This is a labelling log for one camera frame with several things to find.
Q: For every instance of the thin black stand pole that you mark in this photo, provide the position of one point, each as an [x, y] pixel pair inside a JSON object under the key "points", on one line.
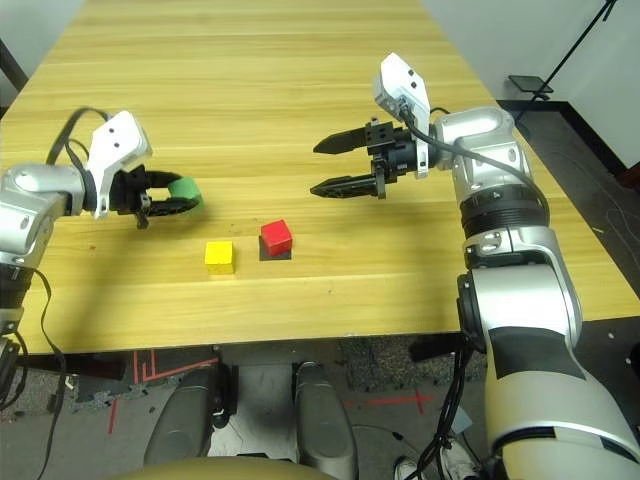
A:
{"points": [[582, 42]]}

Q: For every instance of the khaki robot torso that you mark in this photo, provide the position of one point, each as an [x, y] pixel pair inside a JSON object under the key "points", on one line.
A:
{"points": [[215, 470]]}

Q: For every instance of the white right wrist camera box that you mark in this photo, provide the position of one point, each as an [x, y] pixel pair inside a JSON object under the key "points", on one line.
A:
{"points": [[400, 80]]}

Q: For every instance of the grey left robot leg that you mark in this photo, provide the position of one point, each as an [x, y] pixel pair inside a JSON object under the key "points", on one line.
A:
{"points": [[180, 420]]}

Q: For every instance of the yellow block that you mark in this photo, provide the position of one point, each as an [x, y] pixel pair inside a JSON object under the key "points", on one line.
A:
{"points": [[219, 255]]}

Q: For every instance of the black stand plate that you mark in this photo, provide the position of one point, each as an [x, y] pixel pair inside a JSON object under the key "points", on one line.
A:
{"points": [[530, 83]]}

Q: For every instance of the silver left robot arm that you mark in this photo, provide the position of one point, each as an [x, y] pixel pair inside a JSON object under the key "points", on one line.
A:
{"points": [[30, 200]]}

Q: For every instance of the red block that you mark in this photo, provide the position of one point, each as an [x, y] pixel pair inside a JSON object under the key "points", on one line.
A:
{"points": [[276, 236]]}

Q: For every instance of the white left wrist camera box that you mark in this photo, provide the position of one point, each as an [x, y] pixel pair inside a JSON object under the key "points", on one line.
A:
{"points": [[117, 137]]}

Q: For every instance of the grey robot leg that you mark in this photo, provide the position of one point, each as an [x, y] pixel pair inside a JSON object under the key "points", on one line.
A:
{"points": [[320, 425], [180, 420]]}

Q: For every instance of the grey right robot leg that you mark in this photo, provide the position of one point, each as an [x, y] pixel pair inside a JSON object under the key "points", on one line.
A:
{"points": [[320, 425]]}

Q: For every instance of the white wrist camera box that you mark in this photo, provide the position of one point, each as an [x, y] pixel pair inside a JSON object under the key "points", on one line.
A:
{"points": [[117, 137], [400, 80]]}

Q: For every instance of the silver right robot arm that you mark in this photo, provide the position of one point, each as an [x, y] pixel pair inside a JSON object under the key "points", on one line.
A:
{"points": [[520, 300]]}

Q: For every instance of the black metal table frame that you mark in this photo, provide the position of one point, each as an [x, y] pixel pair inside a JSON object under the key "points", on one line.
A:
{"points": [[12, 65]]}

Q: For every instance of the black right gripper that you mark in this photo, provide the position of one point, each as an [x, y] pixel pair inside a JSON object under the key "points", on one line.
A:
{"points": [[395, 157]]}

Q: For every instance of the green block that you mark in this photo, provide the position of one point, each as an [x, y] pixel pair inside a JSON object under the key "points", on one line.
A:
{"points": [[184, 190]]}

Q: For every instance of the white sneaker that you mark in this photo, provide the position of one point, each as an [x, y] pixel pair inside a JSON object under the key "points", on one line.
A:
{"points": [[462, 465], [407, 470]]}

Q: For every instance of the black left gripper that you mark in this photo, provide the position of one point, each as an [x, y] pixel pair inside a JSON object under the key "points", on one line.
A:
{"points": [[127, 192]]}

